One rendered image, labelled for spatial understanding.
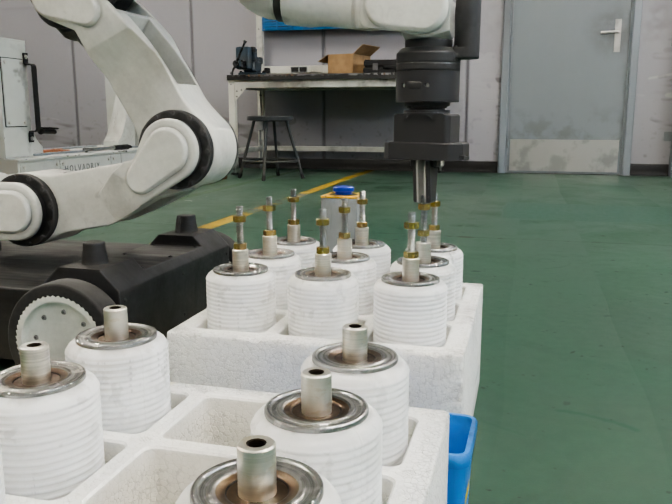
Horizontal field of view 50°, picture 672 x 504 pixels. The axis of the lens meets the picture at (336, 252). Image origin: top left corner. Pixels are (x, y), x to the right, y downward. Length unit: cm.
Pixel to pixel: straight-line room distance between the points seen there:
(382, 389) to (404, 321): 31
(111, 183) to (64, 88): 598
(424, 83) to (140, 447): 59
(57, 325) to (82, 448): 65
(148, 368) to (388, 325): 34
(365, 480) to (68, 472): 24
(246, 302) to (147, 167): 44
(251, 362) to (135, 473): 33
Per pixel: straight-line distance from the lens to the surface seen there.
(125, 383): 70
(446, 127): 100
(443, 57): 100
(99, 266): 128
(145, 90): 138
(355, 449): 50
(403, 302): 90
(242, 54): 561
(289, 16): 107
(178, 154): 130
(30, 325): 129
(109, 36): 138
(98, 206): 144
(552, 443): 111
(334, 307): 93
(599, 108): 603
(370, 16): 100
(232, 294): 96
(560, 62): 603
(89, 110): 721
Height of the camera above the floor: 46
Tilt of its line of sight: 11 degrees down
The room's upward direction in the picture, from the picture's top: straight up
